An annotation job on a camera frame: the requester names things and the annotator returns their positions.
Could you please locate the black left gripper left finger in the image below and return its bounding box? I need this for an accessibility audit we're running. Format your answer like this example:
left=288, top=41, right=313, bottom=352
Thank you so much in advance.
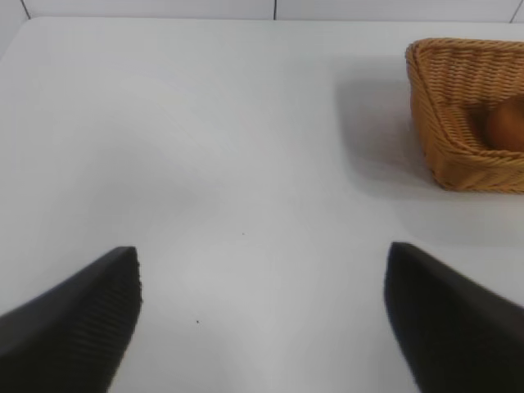
left=0, top=245, right=145, bottom=393

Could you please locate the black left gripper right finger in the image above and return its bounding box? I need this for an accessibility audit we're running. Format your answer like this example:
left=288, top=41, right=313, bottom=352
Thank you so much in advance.
left=383, top=241, right=524, bottom=393

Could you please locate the woven wicker basket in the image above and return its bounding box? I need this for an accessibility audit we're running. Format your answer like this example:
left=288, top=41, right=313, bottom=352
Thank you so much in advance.
left=404, top=37, right=524, bottom=192

